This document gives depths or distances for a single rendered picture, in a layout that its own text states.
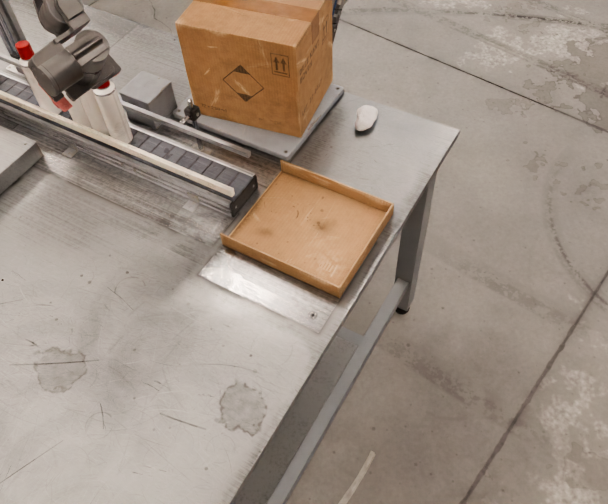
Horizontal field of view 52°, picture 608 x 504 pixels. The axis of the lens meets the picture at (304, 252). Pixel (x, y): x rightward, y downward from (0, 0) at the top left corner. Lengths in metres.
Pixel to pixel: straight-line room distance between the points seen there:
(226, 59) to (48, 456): 0.93
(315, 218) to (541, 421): 1.10
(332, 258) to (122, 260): 0.47
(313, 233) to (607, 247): 1.48
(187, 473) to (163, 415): 0.12
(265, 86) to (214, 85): 0.14
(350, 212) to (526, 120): 1.70
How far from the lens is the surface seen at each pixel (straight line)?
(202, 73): 1.61
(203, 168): 1.52
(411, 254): 1.97
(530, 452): 2.14
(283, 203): 1.48
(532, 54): 3.43
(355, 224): 1.43
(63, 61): 1.13
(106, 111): 1.56
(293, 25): 1.50
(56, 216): 1.60
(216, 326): 1.31
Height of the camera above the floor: 1.95
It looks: 53 degrees down
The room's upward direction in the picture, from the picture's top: 4 degrees counter-clockwise
